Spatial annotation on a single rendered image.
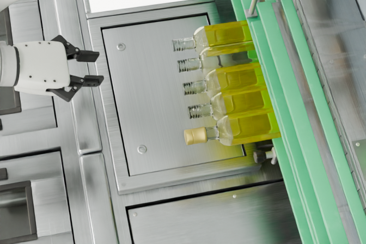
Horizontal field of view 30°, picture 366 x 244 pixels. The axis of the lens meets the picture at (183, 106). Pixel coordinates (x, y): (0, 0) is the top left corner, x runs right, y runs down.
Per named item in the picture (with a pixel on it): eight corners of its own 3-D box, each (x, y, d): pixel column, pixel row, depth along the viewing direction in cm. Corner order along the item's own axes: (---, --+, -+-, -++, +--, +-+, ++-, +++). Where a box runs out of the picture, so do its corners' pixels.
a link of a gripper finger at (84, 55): (61, 47, 136) (92, 49, 139) (63, 61, 135) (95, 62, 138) (65, 39, 134) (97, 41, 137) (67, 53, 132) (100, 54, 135)
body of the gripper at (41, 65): (0, 53, 133) (57, 55, 138) (6, 99, 128) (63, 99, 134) (8, 32, 127) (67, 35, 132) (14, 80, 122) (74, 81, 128)
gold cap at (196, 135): (202, 130, 151) (183, 134, 150) (203, 123, 148) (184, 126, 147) (206, 145, 149) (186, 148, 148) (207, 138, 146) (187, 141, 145)
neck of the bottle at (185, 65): (196, 61, 158) (176, 64, 157) (197, 54, 155) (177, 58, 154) (199, 72, 156) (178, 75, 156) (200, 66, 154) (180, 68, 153)
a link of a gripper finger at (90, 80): (66, 82, 133) (99, 83, 136) (68, 96, 132) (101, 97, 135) (71, 74, 131) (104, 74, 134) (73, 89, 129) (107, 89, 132)
